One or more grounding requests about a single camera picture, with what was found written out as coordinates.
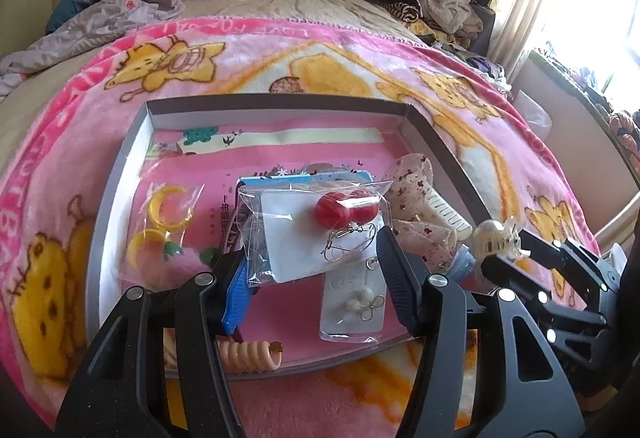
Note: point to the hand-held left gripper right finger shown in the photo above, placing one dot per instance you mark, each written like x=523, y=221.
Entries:
x=395, y=278

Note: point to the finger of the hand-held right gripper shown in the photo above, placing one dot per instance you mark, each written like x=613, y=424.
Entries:
x=580, y=263
x=515, y=275

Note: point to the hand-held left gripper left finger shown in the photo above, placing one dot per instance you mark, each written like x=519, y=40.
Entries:
x=235, y=298

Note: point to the small pearly claw clip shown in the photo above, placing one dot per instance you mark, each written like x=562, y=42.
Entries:
x=492, y=235

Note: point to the pearl earrings packet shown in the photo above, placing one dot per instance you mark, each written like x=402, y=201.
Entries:
x=350, y=318

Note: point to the red ball earrings packet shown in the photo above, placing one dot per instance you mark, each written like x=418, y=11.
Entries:
x=335, y=210

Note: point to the sheer dotted hair bow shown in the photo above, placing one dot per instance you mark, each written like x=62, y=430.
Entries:
x=407, y=178

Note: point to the yellow hoop earrings packet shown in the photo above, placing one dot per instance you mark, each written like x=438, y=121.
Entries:
x=137, y=248

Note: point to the grey cardboard box pink inside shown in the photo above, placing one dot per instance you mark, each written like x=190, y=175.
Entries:
x=310, y=158

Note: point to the white plastic bag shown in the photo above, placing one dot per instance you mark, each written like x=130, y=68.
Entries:
x=537, y=115

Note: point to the pink printed bear blanket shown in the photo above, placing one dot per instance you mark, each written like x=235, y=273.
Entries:
x=350, y=68

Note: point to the window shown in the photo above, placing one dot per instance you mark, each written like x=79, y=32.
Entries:
x=600, y=18

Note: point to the pile of mixed clothes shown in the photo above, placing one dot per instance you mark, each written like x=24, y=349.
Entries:
x=440, y=3

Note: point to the beige bed sheet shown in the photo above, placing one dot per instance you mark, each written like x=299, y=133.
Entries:
x=310, y=5

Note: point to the lavender crumpled cloth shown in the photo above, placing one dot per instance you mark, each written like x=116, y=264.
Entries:
x=100, y=25

